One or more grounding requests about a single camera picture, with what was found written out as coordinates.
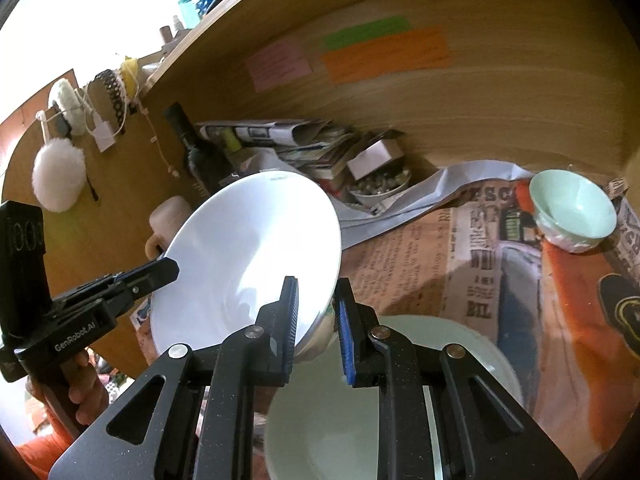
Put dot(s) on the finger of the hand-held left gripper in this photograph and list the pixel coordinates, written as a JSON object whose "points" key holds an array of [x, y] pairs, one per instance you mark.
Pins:
{"points": [[150, 272]]}

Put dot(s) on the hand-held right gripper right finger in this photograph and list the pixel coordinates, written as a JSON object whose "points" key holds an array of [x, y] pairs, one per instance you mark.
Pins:
{"points": [[345, 340]]}

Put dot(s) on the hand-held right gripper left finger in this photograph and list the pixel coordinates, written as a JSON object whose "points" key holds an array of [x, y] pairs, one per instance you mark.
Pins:
{"points": [[292, 330]]}

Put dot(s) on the white deep plate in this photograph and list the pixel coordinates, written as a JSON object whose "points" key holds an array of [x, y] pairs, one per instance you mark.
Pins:
{"points": [[240, 250]]}

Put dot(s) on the person's left forearm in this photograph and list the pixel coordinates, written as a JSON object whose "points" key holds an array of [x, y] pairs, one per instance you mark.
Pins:
{"points": [[50, 440]]}

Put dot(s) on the person's left hand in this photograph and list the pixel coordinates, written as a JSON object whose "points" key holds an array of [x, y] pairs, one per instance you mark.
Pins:
{"points": [[85, 385]]}

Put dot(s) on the pale green plate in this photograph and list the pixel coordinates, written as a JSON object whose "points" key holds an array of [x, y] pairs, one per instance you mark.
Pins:
{"points": [[325, 425]]}

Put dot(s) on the newspaper print tablecloth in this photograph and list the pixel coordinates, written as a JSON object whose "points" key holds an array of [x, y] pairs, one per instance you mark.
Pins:
{"points": [[410, 270]]}

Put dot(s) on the white fluffy duster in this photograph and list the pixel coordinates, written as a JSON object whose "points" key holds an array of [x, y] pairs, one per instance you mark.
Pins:
{"points": [[57, 175]]}

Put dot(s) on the dark wine bottle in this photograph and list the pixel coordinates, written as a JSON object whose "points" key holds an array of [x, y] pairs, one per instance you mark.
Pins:
{"points": [[200, 160]]}

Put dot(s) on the white charger plug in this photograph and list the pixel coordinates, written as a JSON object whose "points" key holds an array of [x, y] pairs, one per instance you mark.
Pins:
{"points": [[104, 135]]}

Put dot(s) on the bowl of metal caps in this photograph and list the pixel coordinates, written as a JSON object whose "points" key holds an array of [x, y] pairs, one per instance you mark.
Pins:
{"points": [[380, 187]]}

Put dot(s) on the patterned ribbon roll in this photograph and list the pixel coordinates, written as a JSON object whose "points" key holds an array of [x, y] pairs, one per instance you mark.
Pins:
{"points": [[114, 97]]}

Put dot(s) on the pile of newspapers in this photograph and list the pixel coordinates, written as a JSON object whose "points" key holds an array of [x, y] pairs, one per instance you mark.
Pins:
{"points": [[300, 150]]}

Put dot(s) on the white round puff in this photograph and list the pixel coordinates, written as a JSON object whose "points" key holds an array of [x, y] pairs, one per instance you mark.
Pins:
{"points": [[67, 102]]}

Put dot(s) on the small white paper box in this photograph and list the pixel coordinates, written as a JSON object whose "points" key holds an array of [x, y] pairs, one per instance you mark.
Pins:
{"points": [[375, 157]]}

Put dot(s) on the pink sticky note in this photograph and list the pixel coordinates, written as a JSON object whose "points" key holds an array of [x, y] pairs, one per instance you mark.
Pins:
{"points": [[277, 66]]}

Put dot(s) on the mint green bowl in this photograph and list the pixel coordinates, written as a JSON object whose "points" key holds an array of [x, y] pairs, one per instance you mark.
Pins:
{"points": [[575, 210]]}

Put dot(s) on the blue plastic bottle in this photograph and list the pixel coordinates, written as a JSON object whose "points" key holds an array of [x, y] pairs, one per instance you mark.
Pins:
{"points": [[189, 10]]}

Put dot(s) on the orange sticky note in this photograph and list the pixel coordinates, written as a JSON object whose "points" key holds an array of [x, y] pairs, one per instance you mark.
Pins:
{"points": [[385, 55]]}

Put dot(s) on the green sticky note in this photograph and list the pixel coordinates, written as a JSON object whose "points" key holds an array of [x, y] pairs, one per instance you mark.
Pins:
{"points": [[365, 32]]}

